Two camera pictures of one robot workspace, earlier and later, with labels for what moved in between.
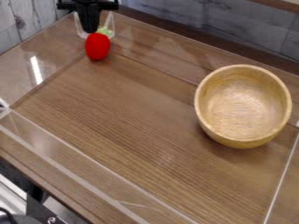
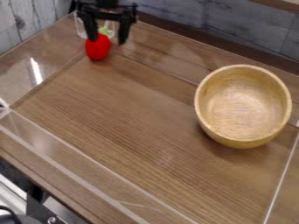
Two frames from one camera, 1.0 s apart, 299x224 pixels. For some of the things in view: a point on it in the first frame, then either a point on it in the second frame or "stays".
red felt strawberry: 97,44 stays
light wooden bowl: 243,103 stays
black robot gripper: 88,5 → 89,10
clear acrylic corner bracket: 108,24 stays
